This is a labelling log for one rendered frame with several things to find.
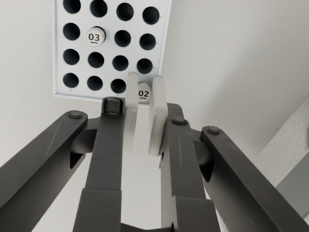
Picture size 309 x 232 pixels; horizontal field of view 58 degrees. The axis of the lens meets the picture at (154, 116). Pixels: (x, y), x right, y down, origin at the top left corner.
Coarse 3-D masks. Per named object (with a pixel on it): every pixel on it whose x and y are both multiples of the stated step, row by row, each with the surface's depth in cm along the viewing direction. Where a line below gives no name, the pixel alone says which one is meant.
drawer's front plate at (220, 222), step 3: (216, 210) 25; (216, 213) 24; (219, 216) 24; (219, 219) 24; (219, 222) 23; (222, 222) 23; (219, 225) 23; (222, 225) 23; (222, 228) 23; (225, 228) 23; (222, 231) 23; (225, 231) 22; (228, 231) 22
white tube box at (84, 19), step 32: (64, 0) 20; (96, 0) 22; (128, 0) 20; (160, 0) 20; (64, 32) 21; (128, 32) 24; (160, 32) 21; (64, 64) 22; (96, 64) 23; (128, 64) 22; (160, 64) 22; (64, 96) 22; (96, 96) 23
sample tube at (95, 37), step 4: (92, 28) 20; (96, 28) 20; (100, 28) 21; (88, 32) 19; (92, 32) 19; (96, 32) 19; (100, 32) 20; (104, 32) 21; (88, 36) 19; (92, 36) 19; (96, 36) 20; (100, 36) 20; (104, 36) 20; (88, 40) 20; (92, 40) 20; (96, 40) 20; (100, 40) 20; (92, 44) 20; (96, 44) 20; (100, 44) 20
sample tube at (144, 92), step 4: (140, 84) 22; (144, 84) 22; (140, 88) 21; (144, 88) 21; (148, 88) 21; (140, 92) 21; (144, 92) 21; (148, 92) 21; (140, 96) 21; (144, 96) 21; (148, 96) 22; (140, 100) 22; (144, 100) 22
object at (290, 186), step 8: (304, 160) 20; (296, 168) 21; (304, 168) 20; (288, 176) 21; (296, 176) 20; (304, 176) 20; (280, 184) 22; (288, 184) 21; (296, 184) 20; (304, 184) 20; (280, 192) 21; (288, 192) 20; (296, 192) 20; (304, 192) 19; (288, 200) 20; (296, 200) 20; (304, 200) 19; (296, 208) 19; (304, 208) 19; (304, 216) 19
